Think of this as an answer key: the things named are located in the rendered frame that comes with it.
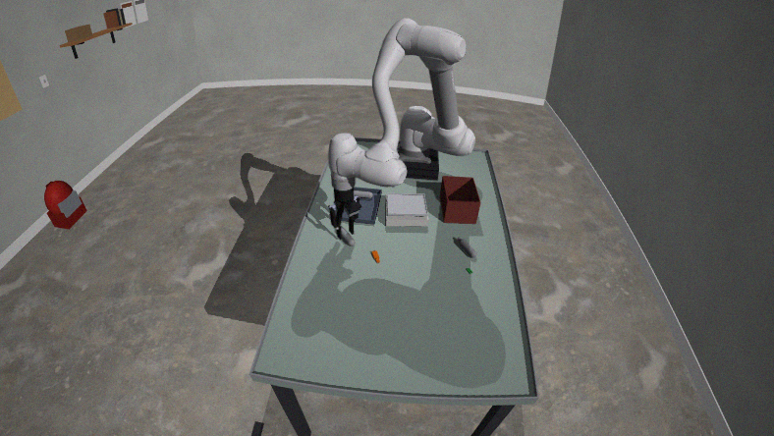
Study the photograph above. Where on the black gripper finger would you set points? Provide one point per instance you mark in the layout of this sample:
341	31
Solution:
337	216
353	218

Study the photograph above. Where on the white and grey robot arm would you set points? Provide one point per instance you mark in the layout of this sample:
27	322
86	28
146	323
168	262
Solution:
439	49

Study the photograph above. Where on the grey metal gas cylinder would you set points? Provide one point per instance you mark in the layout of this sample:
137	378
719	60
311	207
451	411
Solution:
467	248

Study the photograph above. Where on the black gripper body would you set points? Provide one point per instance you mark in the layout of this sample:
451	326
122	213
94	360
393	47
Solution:
341	196

